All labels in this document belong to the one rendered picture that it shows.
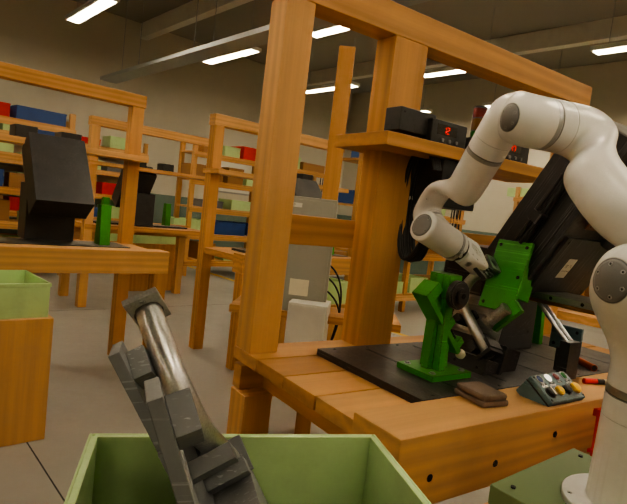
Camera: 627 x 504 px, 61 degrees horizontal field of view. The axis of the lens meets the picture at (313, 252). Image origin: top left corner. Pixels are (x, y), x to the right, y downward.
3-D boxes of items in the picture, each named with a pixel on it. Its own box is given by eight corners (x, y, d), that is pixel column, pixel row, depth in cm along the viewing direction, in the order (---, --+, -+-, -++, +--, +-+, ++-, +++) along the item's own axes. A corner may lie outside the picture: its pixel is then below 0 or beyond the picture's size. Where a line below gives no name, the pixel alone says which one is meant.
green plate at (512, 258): (526, 320, 153) (548, 252, 154) (511, 313, 148) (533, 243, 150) (493, 311, 162) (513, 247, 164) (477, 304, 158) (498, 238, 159)
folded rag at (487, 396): (452, 392, 127) (454, 380, 126) (478, 391, 130) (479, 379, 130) (482, 409, 118) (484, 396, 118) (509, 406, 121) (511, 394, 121)
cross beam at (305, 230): (533, 261, 230) (536, 240, 229) (275, 243, 156) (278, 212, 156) (523, 259, 234) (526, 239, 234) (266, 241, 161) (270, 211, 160)
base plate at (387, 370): (648, 371, 181) (649, 365, 181) (421, 408, 119) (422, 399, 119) (537, 338, 216) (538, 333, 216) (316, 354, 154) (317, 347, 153)
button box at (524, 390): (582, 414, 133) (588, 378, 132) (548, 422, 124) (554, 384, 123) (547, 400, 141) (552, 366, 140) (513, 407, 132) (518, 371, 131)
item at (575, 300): (629, 316, 151) (631, 305, 150) (600, 317, 141) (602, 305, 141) (511, 290, 183) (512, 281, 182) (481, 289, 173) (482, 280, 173)
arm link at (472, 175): (450, 123, 131) (403, 216, 151) (478, 160, 120) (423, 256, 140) (480, 128, 134) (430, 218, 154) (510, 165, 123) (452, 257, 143)
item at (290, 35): (554, 334, 231) (588, 108, 223) (249, 354, 146) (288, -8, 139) (535, 329, 238) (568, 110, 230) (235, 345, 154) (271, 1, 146)
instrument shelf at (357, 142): (564, 184, 199) (566, 173, 199) (386, 144, 148) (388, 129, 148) (507, 182, 220) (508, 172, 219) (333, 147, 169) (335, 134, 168)
